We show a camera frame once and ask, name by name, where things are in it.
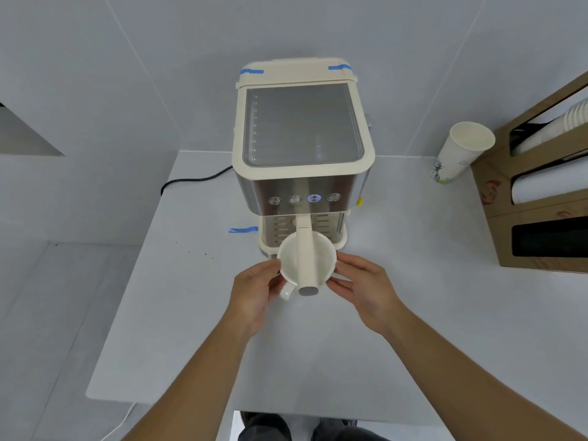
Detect stack of white lids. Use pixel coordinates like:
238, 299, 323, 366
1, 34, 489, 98
511, 171, 588, 206

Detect white cable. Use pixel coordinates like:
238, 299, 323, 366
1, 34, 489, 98
100, 401, 138, 441

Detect person's left forearm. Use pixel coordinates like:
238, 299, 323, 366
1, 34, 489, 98
120, 317, 259, 441

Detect person's right forearm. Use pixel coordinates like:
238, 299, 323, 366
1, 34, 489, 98
367, 311, 588, 441

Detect stack of black lids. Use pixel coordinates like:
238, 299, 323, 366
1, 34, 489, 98
511, 217, 588, 259

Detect person's right hand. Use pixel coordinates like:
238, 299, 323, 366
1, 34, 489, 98
327, 253, 410, 339

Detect cream portafilter handle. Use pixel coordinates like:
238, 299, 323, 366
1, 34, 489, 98
295, 214, 321, 298

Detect cream espresso machine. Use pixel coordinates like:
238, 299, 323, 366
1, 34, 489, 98
232, 57, 376, 258

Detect black power cable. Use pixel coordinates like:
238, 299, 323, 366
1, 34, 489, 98
160, 165, 233, 197

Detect white ceramic cup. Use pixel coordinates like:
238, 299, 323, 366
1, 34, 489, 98
277, 232, 346, 302

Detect cardboard cup dispenser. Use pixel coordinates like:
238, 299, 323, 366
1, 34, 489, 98
469, 70, 588, 274

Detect person's left hand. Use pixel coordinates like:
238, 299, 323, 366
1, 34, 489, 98
227, 260, 285, 339

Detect person's dark trousers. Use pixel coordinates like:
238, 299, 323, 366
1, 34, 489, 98
241, 410, 392, 441

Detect stack of white paper cups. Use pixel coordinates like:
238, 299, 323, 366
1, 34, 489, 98
511, 98, 588, 156

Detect printed white paper cup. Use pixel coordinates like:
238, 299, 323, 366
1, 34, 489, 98
430, 121, 496, 185

